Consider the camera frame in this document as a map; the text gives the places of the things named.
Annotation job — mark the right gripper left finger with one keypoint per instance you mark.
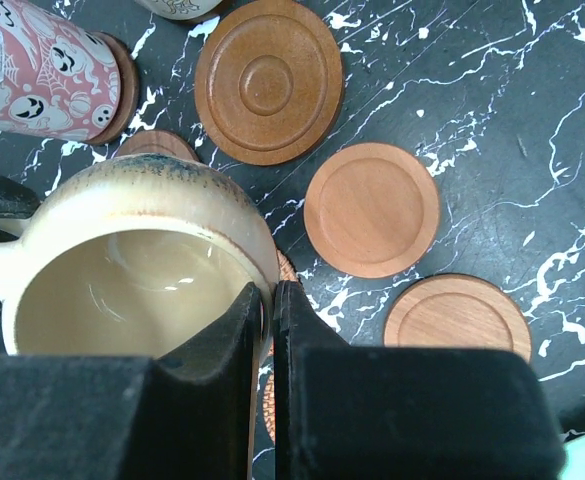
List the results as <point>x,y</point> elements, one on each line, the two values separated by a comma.
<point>112,410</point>

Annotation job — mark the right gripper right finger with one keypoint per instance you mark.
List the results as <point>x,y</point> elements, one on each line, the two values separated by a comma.
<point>354,412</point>

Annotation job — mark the woven rattan coaster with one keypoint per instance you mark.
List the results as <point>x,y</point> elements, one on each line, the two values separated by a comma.
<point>287,271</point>
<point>268,407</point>

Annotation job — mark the pink halloween mug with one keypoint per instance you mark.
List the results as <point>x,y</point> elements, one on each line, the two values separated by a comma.
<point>57,80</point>

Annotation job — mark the light wood coaster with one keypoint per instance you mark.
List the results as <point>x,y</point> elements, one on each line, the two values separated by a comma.
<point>372,210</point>
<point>457,311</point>

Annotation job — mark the brown stoneware mug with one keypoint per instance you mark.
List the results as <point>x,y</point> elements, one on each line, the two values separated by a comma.
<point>165,263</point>

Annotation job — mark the dark walnut coaster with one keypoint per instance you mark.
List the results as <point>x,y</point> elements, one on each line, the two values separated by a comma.
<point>129,91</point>
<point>157,141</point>

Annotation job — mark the brown ringed wooden saucer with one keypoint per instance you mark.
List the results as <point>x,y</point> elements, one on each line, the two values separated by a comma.
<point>269,82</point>

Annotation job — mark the green inside mug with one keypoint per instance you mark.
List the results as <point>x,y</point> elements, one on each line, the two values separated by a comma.
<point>163,8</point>

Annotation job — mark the orange ringed wooden saucer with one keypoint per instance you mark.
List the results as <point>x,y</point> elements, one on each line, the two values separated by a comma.
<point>202,17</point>

